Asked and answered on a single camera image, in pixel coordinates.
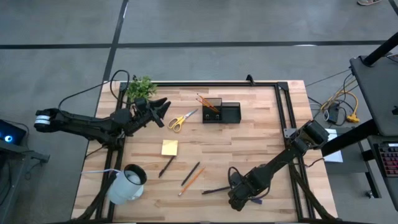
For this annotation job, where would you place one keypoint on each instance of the black computer with blue light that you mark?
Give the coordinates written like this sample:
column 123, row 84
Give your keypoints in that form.
column 12, row 132

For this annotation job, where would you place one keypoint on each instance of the black frame clamp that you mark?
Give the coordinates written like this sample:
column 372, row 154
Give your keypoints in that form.
column 249, row 79

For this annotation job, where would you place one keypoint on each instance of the grey metal stand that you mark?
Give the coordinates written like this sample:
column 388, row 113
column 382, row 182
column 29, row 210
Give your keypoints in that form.
column 31, row 154

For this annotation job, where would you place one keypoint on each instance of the white mug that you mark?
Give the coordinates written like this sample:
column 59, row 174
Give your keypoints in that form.
column 124, row 189

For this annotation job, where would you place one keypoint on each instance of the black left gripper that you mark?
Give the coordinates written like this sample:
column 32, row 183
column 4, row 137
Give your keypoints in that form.
column 143, row 115

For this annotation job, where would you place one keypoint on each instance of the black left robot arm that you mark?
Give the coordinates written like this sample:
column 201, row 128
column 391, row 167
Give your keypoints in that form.
column 77, row 124

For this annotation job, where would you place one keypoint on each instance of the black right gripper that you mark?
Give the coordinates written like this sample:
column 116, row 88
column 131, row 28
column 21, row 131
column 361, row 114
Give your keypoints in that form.
column 244, row 196

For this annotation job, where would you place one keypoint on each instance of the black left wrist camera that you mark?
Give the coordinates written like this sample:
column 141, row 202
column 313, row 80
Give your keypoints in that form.
column 141, row 103

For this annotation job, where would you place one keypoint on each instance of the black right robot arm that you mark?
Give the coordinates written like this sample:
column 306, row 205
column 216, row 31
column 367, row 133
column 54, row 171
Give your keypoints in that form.
column 280, row 161

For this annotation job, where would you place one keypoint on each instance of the black aluminium table frame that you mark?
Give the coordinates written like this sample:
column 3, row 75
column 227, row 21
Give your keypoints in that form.
column 174, row 84

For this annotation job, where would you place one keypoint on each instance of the green plant in white pot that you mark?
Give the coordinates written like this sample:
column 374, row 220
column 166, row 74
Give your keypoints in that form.
column 140, row 88

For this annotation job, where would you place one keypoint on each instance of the black pen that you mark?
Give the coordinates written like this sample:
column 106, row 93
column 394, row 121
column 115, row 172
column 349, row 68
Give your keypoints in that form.
column 214, row 190
column 166, row 166
column 190, row 173

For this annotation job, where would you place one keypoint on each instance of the white printed paper sheet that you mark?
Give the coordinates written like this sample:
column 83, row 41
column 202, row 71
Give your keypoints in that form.
column 335, row 157

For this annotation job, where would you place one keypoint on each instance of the black gantry pole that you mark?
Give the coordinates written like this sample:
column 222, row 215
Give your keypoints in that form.
column 381, row 49

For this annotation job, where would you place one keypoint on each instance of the orange pencil with red eraser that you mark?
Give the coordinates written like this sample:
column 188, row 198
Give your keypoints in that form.
column 205, row 100
column 191, row 181
column 206, row 105

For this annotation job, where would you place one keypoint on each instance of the dark grey desk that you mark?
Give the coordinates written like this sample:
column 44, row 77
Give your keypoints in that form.
column 379, row 93

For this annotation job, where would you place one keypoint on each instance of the person's foot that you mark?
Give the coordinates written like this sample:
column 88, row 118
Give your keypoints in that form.
column 370, row 2

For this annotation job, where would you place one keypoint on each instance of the black mesh desk organizer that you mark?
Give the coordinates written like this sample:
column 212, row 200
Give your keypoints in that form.
column 230, row 113

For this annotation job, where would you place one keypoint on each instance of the yellow sticky note pad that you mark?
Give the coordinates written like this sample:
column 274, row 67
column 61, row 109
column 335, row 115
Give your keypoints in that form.
column 169, row 147

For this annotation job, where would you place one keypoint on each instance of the backlit computer keyboard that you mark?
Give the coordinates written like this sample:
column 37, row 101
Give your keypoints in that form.
column 388, row 160

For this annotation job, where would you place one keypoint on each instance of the black power adapter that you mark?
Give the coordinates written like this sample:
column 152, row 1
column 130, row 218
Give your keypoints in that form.
column 334, row 113

